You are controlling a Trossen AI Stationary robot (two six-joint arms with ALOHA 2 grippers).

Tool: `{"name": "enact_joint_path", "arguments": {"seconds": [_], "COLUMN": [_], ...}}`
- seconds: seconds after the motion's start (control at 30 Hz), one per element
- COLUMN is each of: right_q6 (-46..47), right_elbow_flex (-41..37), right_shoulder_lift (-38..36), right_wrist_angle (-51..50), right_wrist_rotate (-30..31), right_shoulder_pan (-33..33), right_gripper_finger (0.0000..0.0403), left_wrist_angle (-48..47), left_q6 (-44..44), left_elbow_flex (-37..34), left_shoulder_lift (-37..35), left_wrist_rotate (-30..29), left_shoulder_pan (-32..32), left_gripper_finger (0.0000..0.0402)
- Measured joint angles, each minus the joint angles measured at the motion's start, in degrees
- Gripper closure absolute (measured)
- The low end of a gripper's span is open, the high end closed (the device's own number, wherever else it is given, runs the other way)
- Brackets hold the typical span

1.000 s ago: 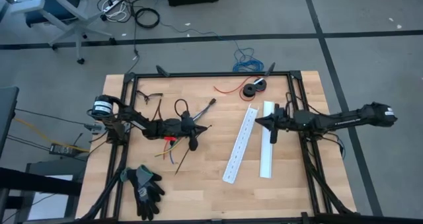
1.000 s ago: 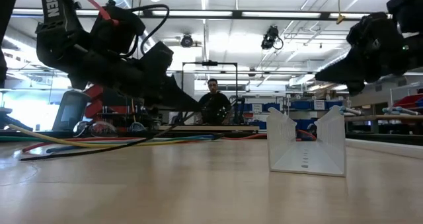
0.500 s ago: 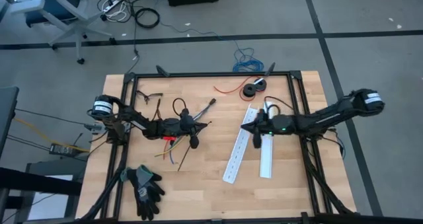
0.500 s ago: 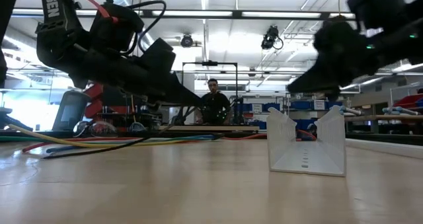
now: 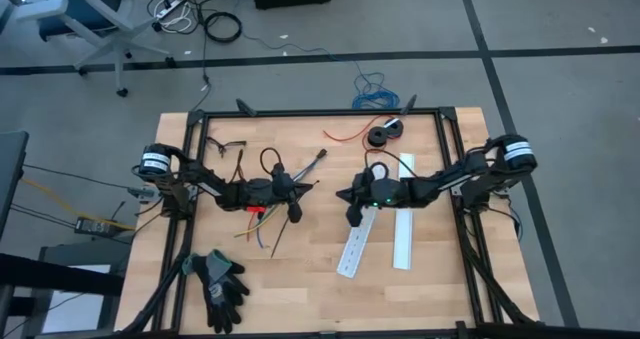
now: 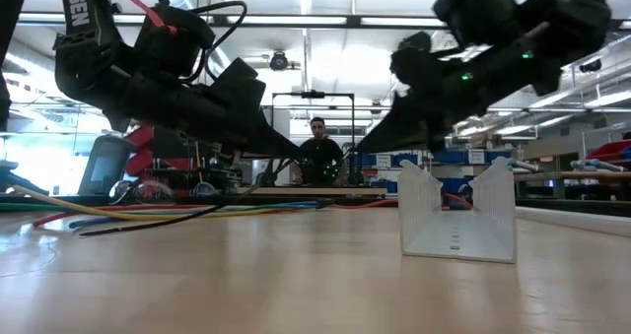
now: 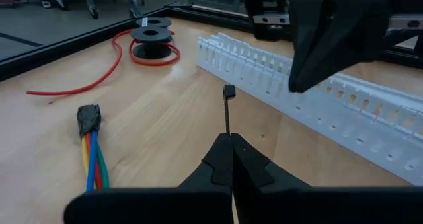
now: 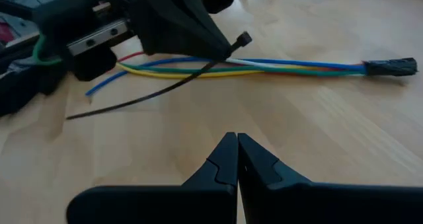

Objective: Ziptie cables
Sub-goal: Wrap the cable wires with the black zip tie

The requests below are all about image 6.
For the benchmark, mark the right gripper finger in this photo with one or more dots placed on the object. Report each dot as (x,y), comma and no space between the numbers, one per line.
(399,132)

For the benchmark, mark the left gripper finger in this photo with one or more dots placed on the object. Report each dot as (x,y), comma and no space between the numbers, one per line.
(271,144)

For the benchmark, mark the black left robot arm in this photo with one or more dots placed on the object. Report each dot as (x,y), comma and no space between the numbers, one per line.
(84,73)

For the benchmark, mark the person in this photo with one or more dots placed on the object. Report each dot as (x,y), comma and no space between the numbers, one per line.
(320,156)

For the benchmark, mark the rack with blue bins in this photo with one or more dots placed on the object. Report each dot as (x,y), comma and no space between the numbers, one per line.
(448,156)

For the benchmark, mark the red tool cart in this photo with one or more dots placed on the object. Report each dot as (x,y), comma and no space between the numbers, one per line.
(140,142)

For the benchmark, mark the grey tube with blue caps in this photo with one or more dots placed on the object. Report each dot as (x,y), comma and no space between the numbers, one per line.
(517,165)
(596,165)

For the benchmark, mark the grey tilted screen panel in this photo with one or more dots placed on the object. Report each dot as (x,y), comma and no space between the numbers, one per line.
(106,166)

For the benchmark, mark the ceiling light strip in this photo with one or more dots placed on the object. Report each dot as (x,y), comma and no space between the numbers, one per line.
(286,20)

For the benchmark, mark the wooden workbench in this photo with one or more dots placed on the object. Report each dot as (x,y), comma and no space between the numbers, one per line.
(572,175)

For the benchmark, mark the red storage bin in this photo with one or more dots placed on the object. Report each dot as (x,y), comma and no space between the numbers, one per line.
(611,152)

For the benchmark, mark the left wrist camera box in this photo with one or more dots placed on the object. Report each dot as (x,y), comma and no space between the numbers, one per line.
(236,85)

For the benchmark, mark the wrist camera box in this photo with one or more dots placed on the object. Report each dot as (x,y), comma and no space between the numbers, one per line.
(236,85)
(413,53)

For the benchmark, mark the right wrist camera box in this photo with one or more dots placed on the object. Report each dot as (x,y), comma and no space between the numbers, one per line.
(413,53)

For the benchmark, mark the black frame stand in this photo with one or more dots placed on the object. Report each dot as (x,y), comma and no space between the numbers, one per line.
(313,94)

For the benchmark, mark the black ceiling camera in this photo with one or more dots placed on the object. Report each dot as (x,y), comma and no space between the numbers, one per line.
(278,60)

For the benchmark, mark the black wall camera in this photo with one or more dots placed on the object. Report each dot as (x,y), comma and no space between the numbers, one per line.
(590,65)

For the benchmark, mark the black table edge rail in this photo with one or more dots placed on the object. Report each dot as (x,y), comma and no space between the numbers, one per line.
(567,206)

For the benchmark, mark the black base bracket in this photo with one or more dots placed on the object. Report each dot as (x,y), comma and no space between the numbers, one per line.
(15,179)

